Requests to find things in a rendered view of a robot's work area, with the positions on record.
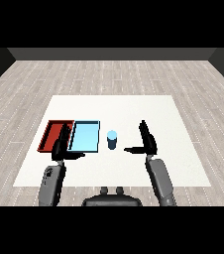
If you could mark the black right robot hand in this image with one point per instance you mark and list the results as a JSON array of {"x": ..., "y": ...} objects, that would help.
[{"x": 148, "y": 141}]

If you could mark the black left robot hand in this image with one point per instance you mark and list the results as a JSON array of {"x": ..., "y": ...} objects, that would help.
[{"x": 60, "y": 145}]

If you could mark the red shallow open box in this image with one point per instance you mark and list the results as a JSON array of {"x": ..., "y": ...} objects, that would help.
[{"x": 51, "y": 135}]

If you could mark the light blue shallow open box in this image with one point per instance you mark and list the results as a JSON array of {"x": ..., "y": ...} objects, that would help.
[{"x": 85, "y": 136}]

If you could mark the small blue can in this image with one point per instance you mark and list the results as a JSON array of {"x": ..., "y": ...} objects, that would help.
[{"x": 112, "y": 140}]

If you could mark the dark grey robot body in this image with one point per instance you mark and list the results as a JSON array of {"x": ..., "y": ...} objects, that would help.
[{"x": 112, "y": 198}]

